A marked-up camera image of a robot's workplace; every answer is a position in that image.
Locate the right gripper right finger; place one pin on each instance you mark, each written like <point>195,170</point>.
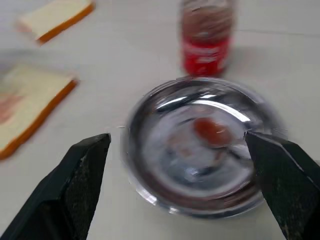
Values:
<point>290,180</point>

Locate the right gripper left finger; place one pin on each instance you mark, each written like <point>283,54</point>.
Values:
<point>62,190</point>

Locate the white bread slice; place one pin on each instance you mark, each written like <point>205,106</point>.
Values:
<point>55,17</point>
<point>30,100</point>

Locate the round steel plate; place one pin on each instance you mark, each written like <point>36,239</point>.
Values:
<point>190,180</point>

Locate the red-labelled glass jam jar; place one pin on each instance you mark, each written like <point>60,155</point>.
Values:
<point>206,50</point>

